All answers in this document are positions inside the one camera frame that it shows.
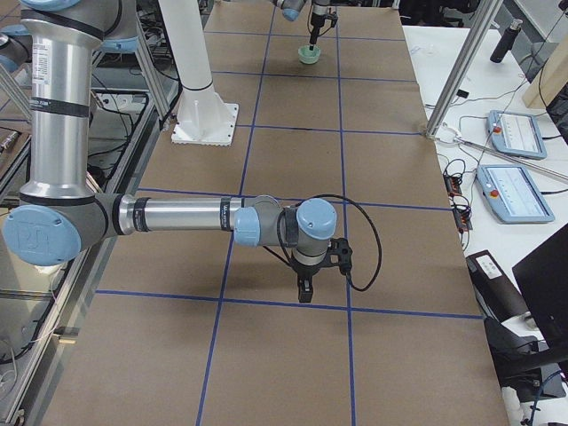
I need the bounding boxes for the black box device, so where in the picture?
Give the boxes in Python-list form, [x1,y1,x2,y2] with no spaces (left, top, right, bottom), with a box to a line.
[466,250,528,322]

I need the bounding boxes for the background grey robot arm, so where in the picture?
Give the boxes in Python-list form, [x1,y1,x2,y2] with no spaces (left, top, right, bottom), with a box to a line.
[1,24,33,73]

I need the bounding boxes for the metal rod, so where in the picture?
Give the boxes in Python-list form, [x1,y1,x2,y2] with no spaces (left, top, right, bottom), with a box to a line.
[454,138,568,181]

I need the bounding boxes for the aluminium frame post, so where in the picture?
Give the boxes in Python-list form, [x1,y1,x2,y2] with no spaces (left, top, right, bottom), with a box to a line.
[424,0,503,138]

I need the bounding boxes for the small electronics board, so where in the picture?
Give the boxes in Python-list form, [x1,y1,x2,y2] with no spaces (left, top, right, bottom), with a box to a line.
[443,175,462,197]

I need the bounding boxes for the black water bottle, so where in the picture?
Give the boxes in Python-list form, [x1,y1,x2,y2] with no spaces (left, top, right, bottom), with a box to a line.
[490,19,524,63]

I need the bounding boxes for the aluminium side frame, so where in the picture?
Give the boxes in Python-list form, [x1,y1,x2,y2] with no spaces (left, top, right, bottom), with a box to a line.
[134,15,170,130]

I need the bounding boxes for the black computer monitor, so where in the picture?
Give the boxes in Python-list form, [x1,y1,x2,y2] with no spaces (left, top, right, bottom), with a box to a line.
[513,225,567,348]

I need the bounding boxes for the blue teach pendant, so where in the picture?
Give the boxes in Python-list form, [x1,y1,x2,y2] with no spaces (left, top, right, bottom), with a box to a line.
[476,164,555,225]
[487,110,548,160]

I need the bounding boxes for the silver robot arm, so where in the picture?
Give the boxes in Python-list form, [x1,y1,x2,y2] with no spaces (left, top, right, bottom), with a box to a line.
[2,1,341,303]
[271,0,336,51]

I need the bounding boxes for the wooden board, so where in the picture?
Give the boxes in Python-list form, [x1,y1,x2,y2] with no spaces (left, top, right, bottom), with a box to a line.
[522,36,567,109]

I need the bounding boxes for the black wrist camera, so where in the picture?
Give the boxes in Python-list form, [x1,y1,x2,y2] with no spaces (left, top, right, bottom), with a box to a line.
[321,238,353,277]
[326,11,338,28]

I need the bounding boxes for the black camera cable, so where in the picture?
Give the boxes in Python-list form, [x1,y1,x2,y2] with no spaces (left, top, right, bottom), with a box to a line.
[274,194,383,293]

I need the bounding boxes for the near blue teach pendant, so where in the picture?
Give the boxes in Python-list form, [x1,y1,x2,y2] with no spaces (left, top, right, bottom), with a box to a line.
[476,164,555,225]

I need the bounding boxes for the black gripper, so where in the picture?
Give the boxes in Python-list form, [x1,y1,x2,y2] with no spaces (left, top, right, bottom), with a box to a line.
[309,0,328,50]
[291,257,324,303]

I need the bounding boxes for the far blue teach pendant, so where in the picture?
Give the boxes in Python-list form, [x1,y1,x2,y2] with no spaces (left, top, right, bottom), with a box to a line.
[487,110,548,160]

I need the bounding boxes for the mint green bowl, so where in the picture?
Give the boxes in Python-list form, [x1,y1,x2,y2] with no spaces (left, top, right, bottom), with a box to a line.
[297,44,321,65]

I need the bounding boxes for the white pedestal column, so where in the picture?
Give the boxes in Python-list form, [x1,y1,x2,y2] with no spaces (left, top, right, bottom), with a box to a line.
[159,0,239,146]

